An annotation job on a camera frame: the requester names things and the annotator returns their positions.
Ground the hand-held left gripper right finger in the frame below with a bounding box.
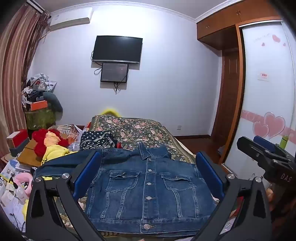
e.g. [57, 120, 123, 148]
[188, 151, 272, 241]

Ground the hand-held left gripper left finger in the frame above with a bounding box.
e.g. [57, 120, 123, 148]
[25, 151, 107, 241]

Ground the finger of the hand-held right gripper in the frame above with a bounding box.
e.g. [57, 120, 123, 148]
[253, 136, 291, 158]
[236, 136, 278, 163]

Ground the blue denim jacket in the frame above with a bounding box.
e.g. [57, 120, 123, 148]
[35, 142, 218, 234]

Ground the person's right forearm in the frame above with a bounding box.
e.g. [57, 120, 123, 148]
[269, 184, 296, 219]

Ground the pile of grey clothes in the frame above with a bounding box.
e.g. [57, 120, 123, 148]
[22, 73, 57, 103]

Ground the green bottle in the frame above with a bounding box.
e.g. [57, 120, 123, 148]
[279, 135, 290, 149]

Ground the navy dotted cloth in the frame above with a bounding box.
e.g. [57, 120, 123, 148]
[79, 130, 117, 151]

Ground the beige patterned blanket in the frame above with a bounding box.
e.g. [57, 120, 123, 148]
[173, 137, 197, 164]

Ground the white heart-print sliding door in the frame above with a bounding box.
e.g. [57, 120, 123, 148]
[222, 21, 296, 180]

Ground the yellow garment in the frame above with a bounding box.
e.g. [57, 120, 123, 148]
[41, 146, 70, 166]

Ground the red cloth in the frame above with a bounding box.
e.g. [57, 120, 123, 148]
[228, 197, 245, 223]

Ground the orange striped cloth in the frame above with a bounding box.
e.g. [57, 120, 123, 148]
[55, 124, 82, 144]

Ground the wooden room door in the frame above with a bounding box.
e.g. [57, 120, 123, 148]
[211, 50, 241, 149]

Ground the red plush toy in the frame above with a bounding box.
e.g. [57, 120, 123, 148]
[31, 128, 70, 157]

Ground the yellow cloth behind bed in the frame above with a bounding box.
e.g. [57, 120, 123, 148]
[100, 108, 120, 116]

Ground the wooden nightstand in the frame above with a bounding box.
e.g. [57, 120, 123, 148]
[17, 140, 45, 168]

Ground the pink plush item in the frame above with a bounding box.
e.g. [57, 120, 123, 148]
[15, 173, 34, 189]

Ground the floral bedspread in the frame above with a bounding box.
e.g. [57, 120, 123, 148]
[52, 115, 220, 240]

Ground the green patterned cover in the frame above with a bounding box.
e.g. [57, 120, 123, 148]
[24, 108, 57, 130]

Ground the stack of magazines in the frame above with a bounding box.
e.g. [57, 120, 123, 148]
[0, 159, 33, 184]

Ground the red and white box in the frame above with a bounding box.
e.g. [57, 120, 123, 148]
[6, 129, 30, 157]

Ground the orange box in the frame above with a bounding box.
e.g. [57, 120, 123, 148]
[31, 100, 48, 111]

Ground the wooden wardrobe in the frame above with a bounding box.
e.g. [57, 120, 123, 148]
[196, 0, 296, 163]

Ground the striped brown curtain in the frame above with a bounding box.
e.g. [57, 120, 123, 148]
[0, 2, 51, 163]

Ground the white air conditioner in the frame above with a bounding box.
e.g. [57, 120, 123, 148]
[48, 7, 93, 31]

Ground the small black wall monitor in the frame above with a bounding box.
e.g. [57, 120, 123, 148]
[100, 62, 129, 83]

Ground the wall-mounted black television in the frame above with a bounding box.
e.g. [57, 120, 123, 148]
[92, 35, 143, 64]

